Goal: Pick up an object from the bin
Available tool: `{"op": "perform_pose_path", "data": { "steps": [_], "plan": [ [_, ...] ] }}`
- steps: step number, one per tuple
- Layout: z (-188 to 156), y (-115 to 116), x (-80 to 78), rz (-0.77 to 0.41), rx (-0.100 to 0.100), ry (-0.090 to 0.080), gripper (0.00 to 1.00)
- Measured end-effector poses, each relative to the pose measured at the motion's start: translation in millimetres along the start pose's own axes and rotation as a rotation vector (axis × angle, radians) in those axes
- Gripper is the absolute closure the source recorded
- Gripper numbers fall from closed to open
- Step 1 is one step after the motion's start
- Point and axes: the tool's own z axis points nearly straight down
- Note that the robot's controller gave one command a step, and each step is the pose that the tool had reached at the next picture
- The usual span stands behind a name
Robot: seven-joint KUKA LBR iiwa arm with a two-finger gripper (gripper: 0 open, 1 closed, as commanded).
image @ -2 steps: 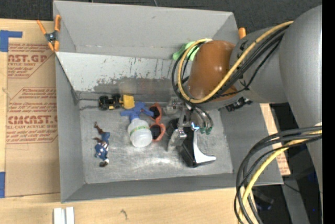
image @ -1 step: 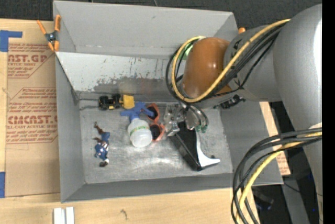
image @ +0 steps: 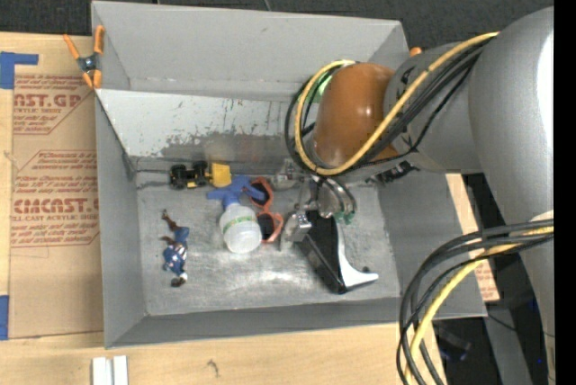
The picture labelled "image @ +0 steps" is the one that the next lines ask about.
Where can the blue toy figure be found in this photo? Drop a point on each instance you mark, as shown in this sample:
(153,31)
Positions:
(177,250)

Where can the black cylinder on white bracket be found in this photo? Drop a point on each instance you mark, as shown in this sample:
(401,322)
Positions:
(325,249)

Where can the yellow and black toy truck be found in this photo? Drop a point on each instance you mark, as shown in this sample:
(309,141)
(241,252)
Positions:
(198,175)

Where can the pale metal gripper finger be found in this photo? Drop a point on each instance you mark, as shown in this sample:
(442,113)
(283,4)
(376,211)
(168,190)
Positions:
(298,225)
(286,176)

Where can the white spray bottle blue top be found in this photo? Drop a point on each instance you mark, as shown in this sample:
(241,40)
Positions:
(239,229)

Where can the grey metal bin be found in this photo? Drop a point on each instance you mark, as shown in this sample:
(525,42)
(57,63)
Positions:
(211,284)

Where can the brown cardboard board red print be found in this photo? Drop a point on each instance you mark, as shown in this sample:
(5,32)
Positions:
(49,275)

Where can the orange heart-shaped sunglasses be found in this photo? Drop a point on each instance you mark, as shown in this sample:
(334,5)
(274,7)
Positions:
(272,226)

